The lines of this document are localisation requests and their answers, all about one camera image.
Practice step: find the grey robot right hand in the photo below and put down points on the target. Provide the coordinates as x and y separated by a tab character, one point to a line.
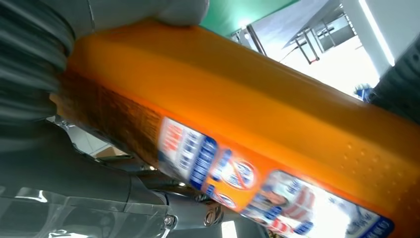
65	197

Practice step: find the small blue object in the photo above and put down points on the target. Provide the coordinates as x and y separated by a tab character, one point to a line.
364	93

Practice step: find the green table mat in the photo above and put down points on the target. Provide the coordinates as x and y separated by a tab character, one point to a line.
229	13

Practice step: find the grey metal frame desk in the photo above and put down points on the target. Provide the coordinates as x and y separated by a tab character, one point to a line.
338	33

